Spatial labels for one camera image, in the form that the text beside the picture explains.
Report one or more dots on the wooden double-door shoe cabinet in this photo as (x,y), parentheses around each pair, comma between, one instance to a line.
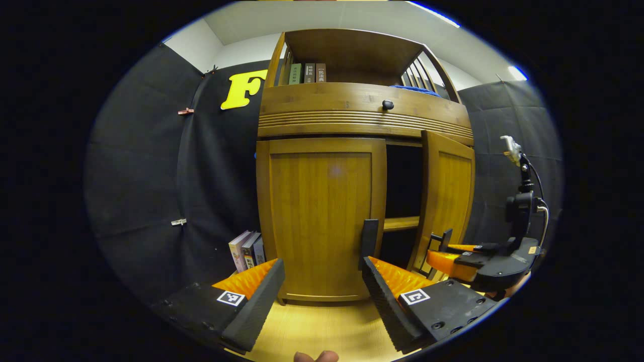
(352,50)

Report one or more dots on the silver clip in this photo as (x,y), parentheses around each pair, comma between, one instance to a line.
(178,221)

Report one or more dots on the wooden shoe cabinet door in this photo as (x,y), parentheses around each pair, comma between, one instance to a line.
(450,186)
(317,216)

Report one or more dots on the brown book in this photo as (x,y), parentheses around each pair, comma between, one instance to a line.
(320,73)

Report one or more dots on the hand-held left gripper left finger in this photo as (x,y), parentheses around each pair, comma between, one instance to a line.
(254,311)

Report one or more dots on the green book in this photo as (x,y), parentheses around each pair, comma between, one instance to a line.
(296,74)

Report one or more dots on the black binder clip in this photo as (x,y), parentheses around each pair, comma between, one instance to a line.
(211,70)

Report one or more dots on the copper clip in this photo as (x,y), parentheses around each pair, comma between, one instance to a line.
(185,111)

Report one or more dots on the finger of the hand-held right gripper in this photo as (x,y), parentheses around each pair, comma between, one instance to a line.
(448,265)
(473,248)

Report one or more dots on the blue-grey book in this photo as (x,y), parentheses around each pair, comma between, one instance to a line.
(259,251)

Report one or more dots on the dark grey book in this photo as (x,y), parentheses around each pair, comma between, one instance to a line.
(250,251)

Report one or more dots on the black backdrop cloth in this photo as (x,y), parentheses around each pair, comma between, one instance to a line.
(146,176)

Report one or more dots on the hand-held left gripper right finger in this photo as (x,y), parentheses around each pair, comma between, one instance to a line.
(387,306)

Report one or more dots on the wooden inner shelf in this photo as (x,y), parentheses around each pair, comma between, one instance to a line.
(401,223)

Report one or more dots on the wooden drawer with black knob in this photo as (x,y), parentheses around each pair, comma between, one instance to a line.
(322,103)

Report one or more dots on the folded blue cloth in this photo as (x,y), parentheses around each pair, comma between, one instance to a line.
(415,90)

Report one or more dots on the grey-brown book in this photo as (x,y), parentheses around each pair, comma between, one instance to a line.
(309,73)

